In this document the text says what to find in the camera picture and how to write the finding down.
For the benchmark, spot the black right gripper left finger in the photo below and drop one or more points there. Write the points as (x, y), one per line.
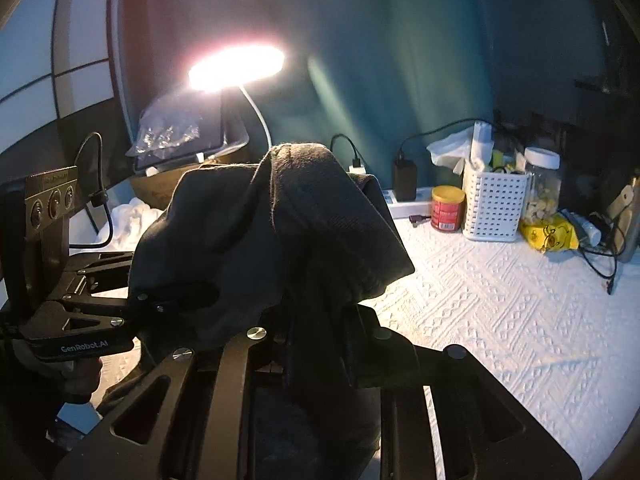
(193, 417)

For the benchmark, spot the small white bottle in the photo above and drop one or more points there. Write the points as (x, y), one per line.
(588, 234)

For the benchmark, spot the yellow snack bag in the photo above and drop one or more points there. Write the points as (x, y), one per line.
(554, 234)

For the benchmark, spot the clear jar white lid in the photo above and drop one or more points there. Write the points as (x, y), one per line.
(544, 184)

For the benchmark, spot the white power strip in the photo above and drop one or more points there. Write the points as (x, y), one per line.
(420, 206)

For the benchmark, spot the white perforated plastic basket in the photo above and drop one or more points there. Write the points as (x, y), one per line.
(494, 203)

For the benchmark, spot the white quilted table cloth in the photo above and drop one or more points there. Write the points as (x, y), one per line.
(560, 331)

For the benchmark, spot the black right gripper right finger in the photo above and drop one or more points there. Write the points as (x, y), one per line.
(443, 411)

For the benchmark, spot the brown cardboard box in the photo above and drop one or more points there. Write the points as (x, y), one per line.
(157, 190)

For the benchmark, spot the stainless steel tumbler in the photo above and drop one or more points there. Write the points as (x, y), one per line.
(624, 213)

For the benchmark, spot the white usb charger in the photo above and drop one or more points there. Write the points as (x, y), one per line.
(356, 167)

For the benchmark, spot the teal curtain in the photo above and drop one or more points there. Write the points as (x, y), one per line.
(374, 75)

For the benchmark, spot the white desk lamp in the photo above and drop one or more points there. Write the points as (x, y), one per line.
(236, 66)

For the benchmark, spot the black power adapter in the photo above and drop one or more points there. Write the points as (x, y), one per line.
(405, 180)

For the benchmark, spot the dark brown t-shirt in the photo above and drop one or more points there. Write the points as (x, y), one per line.
(285, 244)

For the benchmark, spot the red yellow-lid can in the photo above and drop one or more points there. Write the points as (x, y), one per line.
(447, 208)

